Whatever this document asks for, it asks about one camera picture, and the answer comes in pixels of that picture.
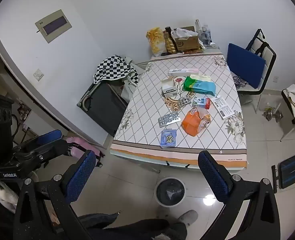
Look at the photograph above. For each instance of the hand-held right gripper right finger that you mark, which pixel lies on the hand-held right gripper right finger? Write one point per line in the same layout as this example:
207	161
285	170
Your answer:
212	177

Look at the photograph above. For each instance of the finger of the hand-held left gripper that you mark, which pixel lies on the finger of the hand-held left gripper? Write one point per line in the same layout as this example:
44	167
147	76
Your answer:
53	148
50	136

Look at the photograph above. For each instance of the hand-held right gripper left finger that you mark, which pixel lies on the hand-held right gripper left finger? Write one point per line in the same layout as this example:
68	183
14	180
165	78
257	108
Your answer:
80	177

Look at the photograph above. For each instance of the white bin with black liner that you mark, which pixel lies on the white bin with black liner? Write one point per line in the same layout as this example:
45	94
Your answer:
170	192

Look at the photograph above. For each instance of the orange and clear plastic bag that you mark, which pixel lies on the orange and clear plastic bag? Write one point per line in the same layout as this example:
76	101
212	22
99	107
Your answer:
193	122

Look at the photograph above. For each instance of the small blue cartoon packet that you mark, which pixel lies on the small blue cartoon packet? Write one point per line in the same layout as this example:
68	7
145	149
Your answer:
168	138

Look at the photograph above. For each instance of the large silver blister pack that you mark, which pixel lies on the large silver blister pack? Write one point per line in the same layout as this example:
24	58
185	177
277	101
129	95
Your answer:
169	120

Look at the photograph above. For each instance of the green and blue plastic bag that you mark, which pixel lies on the green and blue plastic bag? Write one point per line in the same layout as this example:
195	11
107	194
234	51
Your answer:
200	86

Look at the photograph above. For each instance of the small white box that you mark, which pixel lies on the small white box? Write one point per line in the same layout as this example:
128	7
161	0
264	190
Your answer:
170	88

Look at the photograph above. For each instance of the white table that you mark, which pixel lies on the white table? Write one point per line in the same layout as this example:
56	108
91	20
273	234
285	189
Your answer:
137	159

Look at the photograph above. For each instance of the dark folding cot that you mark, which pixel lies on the dark folding cot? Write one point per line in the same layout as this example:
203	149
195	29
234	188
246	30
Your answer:
105	107

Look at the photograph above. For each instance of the white crumpled cloth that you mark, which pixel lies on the white crumpled cloth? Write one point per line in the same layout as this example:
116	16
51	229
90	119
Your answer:
7	197

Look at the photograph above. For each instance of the white printed flat box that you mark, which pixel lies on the white printed flat box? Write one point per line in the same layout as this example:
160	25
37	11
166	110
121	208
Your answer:
222	107

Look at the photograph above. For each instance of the small white red drink carton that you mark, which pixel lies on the small white red drink carton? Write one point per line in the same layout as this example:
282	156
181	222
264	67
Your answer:
202	103

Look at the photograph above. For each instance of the person's dark trouser leg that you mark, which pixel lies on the person's dark trouser leg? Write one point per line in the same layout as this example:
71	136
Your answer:
137	230

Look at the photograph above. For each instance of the small silver blister pack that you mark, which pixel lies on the small silver blister pack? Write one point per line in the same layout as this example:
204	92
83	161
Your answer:
185	101

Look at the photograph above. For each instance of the dark monitor screen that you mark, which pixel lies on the dark monitor screen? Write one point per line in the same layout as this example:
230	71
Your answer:
293	171

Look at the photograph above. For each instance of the metal dumbbell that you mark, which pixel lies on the metal dumbbell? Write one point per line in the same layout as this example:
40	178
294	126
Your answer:
272	115

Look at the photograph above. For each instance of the black white checkered cloth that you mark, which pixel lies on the black white checkered cloth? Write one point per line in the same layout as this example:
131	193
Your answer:
112	68

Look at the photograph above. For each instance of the pale yellow paper packet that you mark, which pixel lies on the pale yellow paper packet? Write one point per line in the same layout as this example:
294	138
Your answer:
203	78

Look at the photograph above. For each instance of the diamond patterned floral tablecloth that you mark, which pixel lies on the diamond patterned floral tablecloth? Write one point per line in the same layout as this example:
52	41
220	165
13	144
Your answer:
147	92

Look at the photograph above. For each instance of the long white carton box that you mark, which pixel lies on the long white carton box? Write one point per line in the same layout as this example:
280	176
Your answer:
183	72

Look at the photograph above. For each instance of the blue flat cushion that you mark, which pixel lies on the blue flat cushion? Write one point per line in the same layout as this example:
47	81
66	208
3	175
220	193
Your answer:
246	66

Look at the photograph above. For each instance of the brown cardboard box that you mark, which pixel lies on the brown cardboard box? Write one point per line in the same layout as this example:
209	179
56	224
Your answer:
187	43

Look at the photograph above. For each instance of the golden bottle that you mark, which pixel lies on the golden bottle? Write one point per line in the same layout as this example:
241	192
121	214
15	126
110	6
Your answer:
170	43

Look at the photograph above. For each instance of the blue label water bottle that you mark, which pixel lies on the blue label water bottle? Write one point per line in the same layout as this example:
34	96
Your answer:
206	36

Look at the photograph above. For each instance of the yellow snack bag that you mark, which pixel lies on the yellow snack bag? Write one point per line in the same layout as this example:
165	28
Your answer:
155	41

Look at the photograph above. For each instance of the white plastic bag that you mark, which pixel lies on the white plastic bag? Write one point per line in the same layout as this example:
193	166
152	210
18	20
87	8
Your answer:
183	33

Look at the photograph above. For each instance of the clear glass bottle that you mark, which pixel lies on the clear glass bottle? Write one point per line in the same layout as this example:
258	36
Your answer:
198	27

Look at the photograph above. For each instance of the dark brown jar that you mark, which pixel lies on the dark brown jar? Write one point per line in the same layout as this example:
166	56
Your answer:
168	30

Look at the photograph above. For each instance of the white wall switch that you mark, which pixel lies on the white wall switch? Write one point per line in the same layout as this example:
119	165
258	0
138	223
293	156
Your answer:
38	75

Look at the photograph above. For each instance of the beige wall electrical panel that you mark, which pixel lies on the beige wall electrical panel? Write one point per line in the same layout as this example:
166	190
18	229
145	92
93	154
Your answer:
53	26

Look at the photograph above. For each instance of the white wall outlet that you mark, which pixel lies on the white wall outlet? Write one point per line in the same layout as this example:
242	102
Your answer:
275	79

